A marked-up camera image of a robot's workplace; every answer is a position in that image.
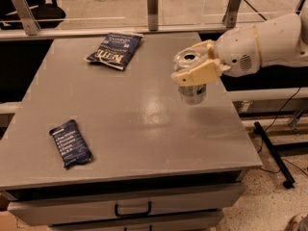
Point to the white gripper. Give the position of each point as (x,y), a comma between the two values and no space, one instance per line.
(237,53)

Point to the right metal bracket post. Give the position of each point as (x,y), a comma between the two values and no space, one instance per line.
(231,14)

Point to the metal bracket post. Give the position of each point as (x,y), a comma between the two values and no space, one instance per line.
(30,25)
(231,14)
(152,15)

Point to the left metal bracket post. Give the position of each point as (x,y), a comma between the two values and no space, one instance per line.
(30,25)

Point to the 7up soda can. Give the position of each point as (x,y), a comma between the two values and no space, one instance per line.
(191,95)

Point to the grey drawer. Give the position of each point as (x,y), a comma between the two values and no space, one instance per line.
(192,221)
(101,206)

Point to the black metal floor bar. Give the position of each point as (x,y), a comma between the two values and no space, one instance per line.
(289,179)

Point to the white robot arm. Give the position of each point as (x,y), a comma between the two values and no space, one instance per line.
(283,41)

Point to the grey lower drawer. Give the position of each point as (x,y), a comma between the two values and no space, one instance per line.
(192,221)

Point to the black drawer handle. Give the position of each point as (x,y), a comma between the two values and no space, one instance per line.
(133,211)

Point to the blue rxbar blueberry bar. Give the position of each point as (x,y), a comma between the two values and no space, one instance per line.
(71,144)

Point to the grey upper drawer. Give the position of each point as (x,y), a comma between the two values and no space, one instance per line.
(101,206)

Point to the blue kettle chips bag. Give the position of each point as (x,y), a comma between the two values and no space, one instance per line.
(116,50)

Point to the black office chair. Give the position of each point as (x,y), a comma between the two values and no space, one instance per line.
(46,12)

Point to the middle metal bracket post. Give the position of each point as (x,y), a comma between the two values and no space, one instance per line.
(152,15)

